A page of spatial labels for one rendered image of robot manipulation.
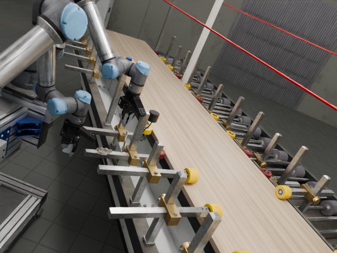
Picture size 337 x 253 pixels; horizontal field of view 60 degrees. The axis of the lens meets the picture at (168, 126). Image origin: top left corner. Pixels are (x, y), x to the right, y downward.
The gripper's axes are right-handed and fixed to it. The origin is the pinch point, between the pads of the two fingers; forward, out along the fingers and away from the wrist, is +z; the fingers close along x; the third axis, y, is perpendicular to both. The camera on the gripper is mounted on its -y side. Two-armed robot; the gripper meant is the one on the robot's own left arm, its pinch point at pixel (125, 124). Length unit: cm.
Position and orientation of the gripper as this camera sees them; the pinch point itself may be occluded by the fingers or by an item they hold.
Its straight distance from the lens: 160.9
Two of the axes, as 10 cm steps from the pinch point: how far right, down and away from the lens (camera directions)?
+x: -6.9, 0.6, -7.2
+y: -6.2, -5.6, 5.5
